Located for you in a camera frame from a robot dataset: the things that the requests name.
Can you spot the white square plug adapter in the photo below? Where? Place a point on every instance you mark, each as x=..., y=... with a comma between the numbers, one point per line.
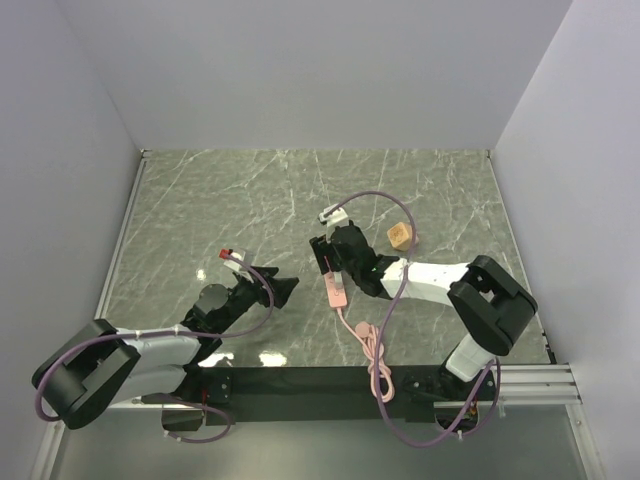
x=338, y=281

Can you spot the aluminium rail frame front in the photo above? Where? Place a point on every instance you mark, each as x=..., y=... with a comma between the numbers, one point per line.
x=521, y=385

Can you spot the aluminium rail left edge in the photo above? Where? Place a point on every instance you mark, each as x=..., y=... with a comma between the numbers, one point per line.
x=106, y=291

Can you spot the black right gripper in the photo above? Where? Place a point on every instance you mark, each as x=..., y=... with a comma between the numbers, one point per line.
x=322, y=248

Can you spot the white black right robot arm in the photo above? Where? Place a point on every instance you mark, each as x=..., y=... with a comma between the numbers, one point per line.
x=494, y=308

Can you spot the tan wooden plug adapter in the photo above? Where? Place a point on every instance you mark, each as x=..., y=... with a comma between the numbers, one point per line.
x=400, y=236

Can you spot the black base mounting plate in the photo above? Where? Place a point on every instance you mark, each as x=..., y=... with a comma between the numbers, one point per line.
x=272, y=394

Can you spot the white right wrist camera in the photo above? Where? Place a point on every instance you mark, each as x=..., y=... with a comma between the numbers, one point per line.
x=332, y=218

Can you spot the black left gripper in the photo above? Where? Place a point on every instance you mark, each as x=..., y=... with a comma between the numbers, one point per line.
x=282, y=286

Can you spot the pink power strip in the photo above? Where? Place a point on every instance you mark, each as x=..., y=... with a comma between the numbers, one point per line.
x=336, y=299

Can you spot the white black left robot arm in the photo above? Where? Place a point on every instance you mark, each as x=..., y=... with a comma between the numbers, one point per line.
x=102, y=365

